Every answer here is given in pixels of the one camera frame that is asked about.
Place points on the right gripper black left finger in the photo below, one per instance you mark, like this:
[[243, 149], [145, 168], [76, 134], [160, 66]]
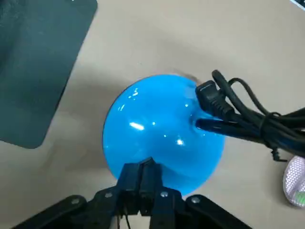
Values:
[[129, 181]]

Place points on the black mouse pad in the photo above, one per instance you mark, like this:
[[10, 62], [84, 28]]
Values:
[[35, 71]]

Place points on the blue gooseneck desk lamp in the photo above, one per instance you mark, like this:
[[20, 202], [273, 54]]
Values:
[[155, 119]]

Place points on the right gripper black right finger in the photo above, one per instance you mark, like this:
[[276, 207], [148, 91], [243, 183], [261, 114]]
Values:
[[151, 181]]

